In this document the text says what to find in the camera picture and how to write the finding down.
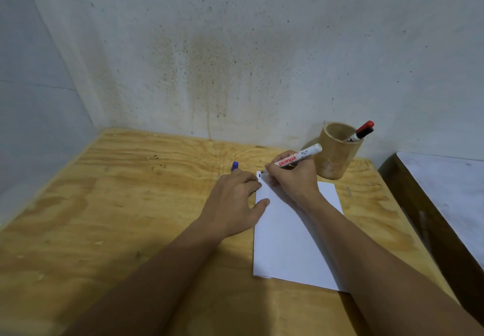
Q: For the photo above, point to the person's left hand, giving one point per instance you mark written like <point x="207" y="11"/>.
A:
<point x="227" y="207"/>

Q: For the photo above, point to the person's right hand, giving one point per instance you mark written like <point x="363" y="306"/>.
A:
<point x="297" y="182"/>

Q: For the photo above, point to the person's left thumb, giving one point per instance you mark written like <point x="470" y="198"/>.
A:
<point x="259" y="211"/>

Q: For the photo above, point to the person's right fingers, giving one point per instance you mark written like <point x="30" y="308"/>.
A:
<point x="279" y="167"/>

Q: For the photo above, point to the white marker pen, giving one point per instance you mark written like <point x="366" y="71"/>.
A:
<point x="297" y="157"/>

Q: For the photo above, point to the white paper sheet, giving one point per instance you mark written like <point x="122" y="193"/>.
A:
<point x="291" y="241"/>

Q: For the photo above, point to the blue marker cap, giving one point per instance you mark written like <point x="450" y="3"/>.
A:
<point x="235" y="166"/>

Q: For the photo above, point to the person's right forearm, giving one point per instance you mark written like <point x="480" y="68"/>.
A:
<point x="382" y="271"/>

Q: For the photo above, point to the person's left forearm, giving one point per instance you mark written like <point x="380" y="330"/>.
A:
<point x="151" y="290"/>

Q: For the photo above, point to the wooden pen holder cup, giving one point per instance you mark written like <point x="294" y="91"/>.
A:
<point x="335" y="150"/>

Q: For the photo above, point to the black capped marker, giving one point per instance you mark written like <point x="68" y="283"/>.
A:
<point x="359" y="135"/>

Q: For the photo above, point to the red capped marker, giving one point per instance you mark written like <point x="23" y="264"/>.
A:
<point x="363" y="127"/>

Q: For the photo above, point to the dark wooden side table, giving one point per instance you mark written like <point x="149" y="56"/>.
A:
<point x="442" y="211"/>

